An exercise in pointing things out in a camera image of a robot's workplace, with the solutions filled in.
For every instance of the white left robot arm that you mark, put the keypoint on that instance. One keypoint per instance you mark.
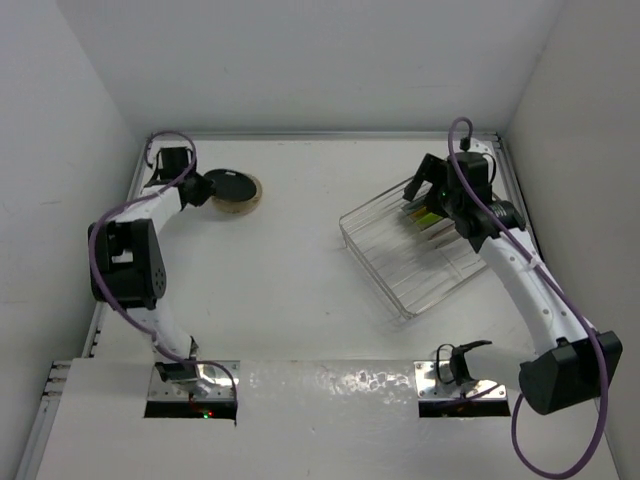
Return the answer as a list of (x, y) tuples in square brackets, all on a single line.
[(127, 267)]

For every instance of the right aluminium frame rail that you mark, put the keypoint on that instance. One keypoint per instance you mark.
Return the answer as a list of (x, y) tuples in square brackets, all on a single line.
[(510, 179)]

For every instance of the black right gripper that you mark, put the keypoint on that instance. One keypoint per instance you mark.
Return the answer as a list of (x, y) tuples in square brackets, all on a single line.
[(433, 169)]

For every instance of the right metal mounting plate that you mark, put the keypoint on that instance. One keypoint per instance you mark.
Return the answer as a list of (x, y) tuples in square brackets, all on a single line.
[(434, 383)]

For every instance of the wire dish rack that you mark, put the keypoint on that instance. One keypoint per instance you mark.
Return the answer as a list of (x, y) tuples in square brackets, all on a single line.
[(396, 254)]

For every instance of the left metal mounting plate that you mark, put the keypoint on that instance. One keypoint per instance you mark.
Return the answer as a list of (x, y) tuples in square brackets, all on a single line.
[(215, 375)]

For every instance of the beige plate with characters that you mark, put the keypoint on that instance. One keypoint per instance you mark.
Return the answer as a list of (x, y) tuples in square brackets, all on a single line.
[(242, 208)]

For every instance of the back aluminium frame rail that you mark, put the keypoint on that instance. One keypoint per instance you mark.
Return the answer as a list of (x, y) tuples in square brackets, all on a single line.
[(318, 135)]

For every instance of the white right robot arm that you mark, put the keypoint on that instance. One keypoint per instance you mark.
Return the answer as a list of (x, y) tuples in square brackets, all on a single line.
[(569, 356)]

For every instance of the mustard yellow plate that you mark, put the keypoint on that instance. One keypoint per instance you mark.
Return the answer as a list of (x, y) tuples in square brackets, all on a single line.
[(420, 213)]

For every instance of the metal mounting plate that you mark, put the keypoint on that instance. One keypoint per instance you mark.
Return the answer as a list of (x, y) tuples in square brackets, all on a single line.
[(215, 375), (434, 383)]

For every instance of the grey-blue plate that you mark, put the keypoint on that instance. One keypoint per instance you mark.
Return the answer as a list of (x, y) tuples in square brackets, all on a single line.
[(412, 207)]

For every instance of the black plate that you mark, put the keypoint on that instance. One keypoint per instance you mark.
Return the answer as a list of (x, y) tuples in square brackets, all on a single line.
[(230, 185)]

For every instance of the white plate with red rim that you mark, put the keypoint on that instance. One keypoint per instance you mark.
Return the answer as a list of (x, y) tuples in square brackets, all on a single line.
[(444, 237)]

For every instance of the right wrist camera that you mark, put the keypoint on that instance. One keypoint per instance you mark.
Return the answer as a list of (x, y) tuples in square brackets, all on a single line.
[(473, 145)]

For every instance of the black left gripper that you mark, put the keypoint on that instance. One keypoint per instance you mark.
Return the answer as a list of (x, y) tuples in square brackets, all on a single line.
[(207, 190)]

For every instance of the lime green plate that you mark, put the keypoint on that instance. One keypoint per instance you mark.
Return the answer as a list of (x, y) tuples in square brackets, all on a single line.
[(428, 220)]

